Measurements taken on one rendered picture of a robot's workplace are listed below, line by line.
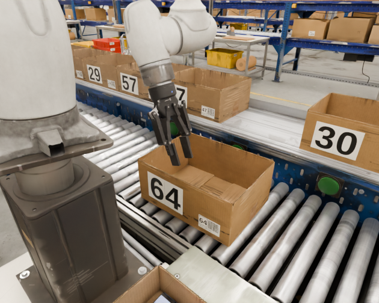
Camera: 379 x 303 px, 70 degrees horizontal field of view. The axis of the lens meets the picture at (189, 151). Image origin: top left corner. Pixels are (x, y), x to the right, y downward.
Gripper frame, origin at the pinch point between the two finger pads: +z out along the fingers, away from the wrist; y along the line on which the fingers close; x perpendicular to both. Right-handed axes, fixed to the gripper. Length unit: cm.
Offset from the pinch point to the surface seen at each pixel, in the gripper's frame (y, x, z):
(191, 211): 0.8, -2.2, 20.7
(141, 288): 29.3, 6.3, 22.7
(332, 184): -42, 27, 30
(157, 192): 1.6, -15.4, 14.6
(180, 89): -49, -42, -14
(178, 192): 1.2, -4.8, 13.7
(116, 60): -77, -129, -45
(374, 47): -472, -29, 17
